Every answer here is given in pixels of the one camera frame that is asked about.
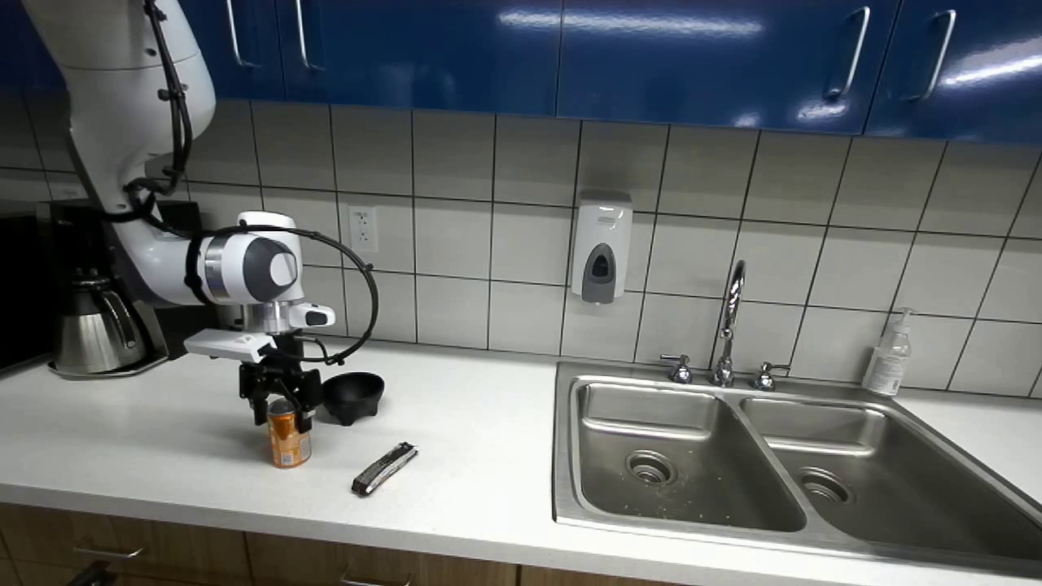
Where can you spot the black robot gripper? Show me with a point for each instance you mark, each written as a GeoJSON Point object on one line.
{"type": "Point", "coordinates": [280, 380]}

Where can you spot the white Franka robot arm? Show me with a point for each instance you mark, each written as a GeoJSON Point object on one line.
{"type": "Point", "coordinates": [120, 107]}

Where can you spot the small black bowl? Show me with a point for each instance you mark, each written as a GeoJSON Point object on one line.
{"type": "Point", "coordinates": [357, 399]}

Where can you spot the wooden lower cabinets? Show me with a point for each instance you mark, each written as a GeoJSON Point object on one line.
{"type": "Point", "coordinates": [326, 557]}

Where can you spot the steel thermal coffee carafe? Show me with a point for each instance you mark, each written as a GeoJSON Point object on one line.
{"type": "Point", "coordinates": [95, 329]}

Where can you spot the black drip coffee maker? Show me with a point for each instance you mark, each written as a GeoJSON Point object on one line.
{"type": "Point", "coordinates": [175, 229]}

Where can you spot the black countertop appliance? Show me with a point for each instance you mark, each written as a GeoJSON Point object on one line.
{"type": "Point", "coordinates": [21, 295]}

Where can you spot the sink drain strainer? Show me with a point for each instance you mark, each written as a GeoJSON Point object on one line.
{"type": "Point", "coordinates": [825, 485]}
{"type": "Point", "coordinates": [651, 465]}

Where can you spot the stainless steel double sink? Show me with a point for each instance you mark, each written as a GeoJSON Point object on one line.
{"type": "Point", "coordinates": [695, 456]}

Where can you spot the glossy blue upper cabinets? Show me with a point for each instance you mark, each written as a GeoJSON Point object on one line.
{"type": "Point", "coordinates": [543, 53]}

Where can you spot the chrome gooseneck faucet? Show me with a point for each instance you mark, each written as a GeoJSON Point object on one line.
{"type": "Point", "coordinates": [729, 319]}

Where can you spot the clear dish soap bottle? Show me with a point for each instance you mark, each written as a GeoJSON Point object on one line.
{"type": "Point", "coordinates": [886, 359]}

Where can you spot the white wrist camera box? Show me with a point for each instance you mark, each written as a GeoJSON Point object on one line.
{"type": "Point", "coordinates": [230, 347]}

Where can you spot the white wall power outlet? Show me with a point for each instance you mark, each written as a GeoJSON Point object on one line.
{"type": "Point", "coordinates": [367, 229]}

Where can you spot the white wall soap dispenser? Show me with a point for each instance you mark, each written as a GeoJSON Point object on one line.
{"type": "Point", "coordinates": [602, 247]}

